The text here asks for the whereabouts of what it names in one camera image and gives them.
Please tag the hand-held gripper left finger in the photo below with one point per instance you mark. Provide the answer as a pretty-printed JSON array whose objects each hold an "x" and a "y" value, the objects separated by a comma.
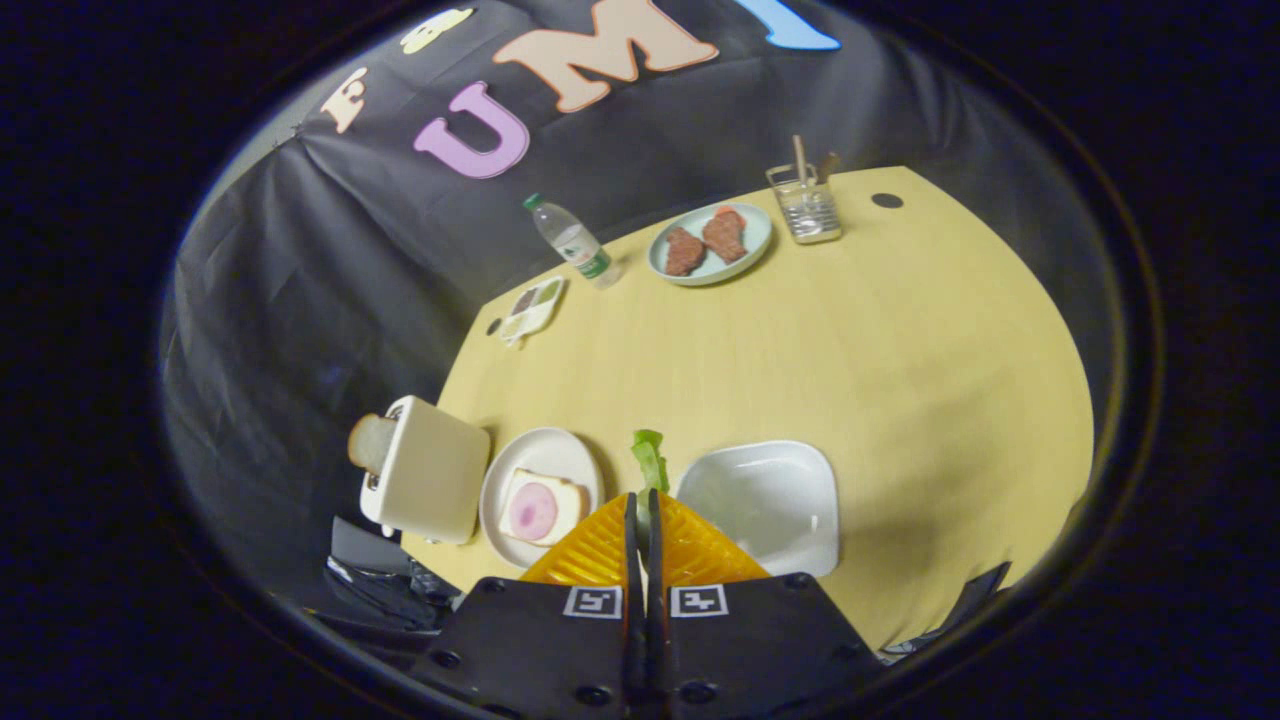
[{"x": 560, "y": 650}]

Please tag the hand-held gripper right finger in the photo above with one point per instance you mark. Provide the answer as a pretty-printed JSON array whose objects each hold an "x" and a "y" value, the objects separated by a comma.
[{"x": 740, "y": 650}]

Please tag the green lettuce leaf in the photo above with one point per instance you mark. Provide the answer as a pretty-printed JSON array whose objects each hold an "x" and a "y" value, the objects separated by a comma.
[{"x": 650, "y": 460}]

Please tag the toasted bread slice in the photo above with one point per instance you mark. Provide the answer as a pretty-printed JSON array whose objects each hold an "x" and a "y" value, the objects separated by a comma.
[{"x": 370, "y": 445}]

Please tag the pink ham slice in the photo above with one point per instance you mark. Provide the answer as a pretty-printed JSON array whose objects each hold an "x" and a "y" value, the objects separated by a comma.
[{"x": 533, "y": 512}]

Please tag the white square plate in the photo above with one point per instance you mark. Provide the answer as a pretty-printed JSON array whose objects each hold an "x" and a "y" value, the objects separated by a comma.
[{"x": 765, "y": 505}]

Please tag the white bread slice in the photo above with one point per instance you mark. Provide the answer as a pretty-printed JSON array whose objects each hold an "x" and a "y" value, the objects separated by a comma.
[{"x": 572, "y": 500}]

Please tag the round white plate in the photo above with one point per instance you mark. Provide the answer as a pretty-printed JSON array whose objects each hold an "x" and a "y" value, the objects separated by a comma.
[{"x": 545, "y": 450}]

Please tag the white toaster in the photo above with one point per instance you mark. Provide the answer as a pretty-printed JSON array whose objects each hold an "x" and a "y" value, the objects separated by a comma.
[{"x": 430, "y": 480}]

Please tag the white divided dish of beans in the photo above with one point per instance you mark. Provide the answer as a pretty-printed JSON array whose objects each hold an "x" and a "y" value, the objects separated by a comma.
[{"x": 533, "y": 310}]

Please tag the brown meat slice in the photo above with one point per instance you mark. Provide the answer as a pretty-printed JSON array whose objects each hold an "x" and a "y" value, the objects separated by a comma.
[
  {"x": 725, "y": 236},
  {"x": 685, "y": 252}
]

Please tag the clear water bottle green cap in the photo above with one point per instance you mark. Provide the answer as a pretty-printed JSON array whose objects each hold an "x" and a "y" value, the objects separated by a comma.
[{"x": 572, "y": 242}]

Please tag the light blue plate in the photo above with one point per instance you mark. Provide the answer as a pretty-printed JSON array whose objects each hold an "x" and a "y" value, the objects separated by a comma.
[{"x": 755, "y": 235}]

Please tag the clear glass utensil holder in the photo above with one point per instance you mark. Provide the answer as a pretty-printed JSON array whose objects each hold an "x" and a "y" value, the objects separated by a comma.
[{"x": 808, "y": 212}]

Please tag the wooden spoon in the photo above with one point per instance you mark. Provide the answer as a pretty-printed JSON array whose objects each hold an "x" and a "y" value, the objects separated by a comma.
[{"x": 828, "y": 167}]

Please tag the wooden chopstick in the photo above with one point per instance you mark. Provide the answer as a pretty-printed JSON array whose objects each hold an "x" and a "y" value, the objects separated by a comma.
[{"x": 800, "y": 160}]

